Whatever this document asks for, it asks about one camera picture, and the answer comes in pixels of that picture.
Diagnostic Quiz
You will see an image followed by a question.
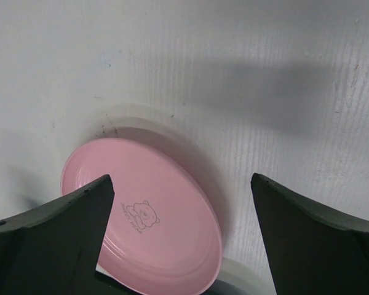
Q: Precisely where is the dark blue bowl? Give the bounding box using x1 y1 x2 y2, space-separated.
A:
205 280 276 295

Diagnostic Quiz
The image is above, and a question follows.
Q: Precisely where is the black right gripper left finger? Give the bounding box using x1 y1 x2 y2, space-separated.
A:
0 175 114 294

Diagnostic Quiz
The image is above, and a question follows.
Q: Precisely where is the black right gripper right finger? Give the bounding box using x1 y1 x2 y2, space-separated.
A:
251 173 369 294

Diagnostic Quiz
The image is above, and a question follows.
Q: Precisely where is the pink plate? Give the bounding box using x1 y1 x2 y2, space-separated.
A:
61 138 223 294

